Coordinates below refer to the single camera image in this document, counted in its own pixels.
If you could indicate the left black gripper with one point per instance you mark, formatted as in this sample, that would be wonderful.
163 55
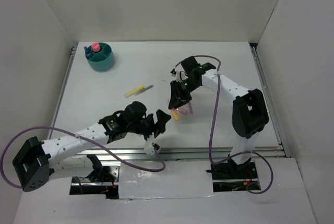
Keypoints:
159 127

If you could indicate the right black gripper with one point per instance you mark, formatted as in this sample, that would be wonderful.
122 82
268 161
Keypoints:
178 98

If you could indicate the orange highlighter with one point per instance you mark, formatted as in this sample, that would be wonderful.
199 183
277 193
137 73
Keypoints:
175 115

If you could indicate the yellow highlighter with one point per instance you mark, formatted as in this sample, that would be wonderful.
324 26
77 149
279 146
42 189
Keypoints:
134 91

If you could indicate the clear glue bottle blue cap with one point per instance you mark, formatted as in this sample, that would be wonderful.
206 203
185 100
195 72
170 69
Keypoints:
87 53

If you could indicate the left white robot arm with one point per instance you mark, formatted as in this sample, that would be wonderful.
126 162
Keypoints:
39 161

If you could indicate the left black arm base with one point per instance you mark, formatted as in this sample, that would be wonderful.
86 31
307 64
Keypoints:
102 180

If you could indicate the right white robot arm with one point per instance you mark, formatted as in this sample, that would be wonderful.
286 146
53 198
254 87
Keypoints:
249 112

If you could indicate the pink clear highlighter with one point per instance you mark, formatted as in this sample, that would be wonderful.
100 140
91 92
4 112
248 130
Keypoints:
182 111

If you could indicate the pink purple pen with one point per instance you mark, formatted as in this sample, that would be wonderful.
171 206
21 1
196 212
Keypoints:
190 108

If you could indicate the green grey pen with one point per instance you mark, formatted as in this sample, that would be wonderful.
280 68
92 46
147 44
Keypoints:
143 90

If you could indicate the teal round compartment container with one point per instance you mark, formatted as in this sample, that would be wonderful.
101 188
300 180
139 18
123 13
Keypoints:
103 60

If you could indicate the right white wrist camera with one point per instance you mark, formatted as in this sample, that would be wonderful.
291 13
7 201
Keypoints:
179 76

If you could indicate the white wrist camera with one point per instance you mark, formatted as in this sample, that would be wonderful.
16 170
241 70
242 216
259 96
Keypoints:
151 148
179 76

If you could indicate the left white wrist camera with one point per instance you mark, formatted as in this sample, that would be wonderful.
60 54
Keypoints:
151 148

